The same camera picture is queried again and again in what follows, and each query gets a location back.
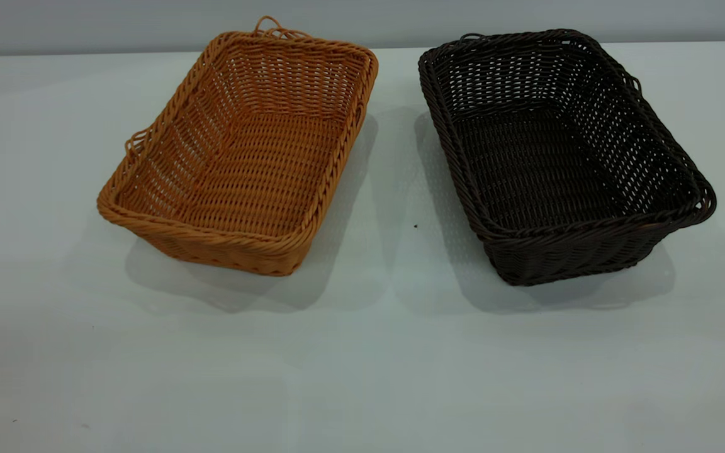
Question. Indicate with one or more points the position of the light brown wicker basket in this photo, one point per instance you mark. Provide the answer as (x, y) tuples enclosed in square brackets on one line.
[(255, 170)]

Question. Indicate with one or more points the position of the dark brown wicker basket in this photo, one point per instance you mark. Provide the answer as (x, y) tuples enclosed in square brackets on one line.
[(545, 163)]

